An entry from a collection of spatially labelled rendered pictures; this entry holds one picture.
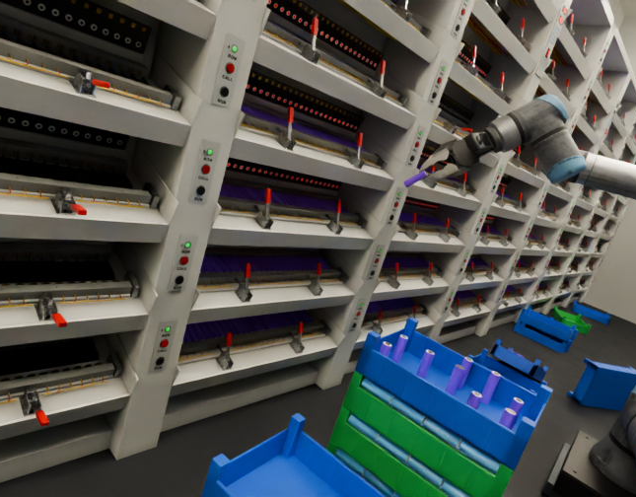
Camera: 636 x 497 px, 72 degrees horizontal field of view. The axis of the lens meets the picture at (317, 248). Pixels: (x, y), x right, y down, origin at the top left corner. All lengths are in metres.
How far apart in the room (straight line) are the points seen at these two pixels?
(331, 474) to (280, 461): 0.09
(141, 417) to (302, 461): 0.41
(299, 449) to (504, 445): 0.34
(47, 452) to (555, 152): 1.32
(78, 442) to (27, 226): 0.51
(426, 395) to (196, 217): 0.54
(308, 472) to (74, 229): 0.57
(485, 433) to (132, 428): 0.73
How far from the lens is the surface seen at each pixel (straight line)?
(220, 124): 0.89
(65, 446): 1.12
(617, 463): 1.61
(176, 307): 0.98
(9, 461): 1.10
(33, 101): 0.77
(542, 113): 1.28
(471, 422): 0.80
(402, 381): 0.82
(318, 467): 0.84
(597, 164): 1.41
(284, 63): 0.97
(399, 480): 0.89
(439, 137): 1.52
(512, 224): 2.67
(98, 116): 0.80
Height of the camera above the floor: 0.78
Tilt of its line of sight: 13 degrees down
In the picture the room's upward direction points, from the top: 17 degrees clockwise
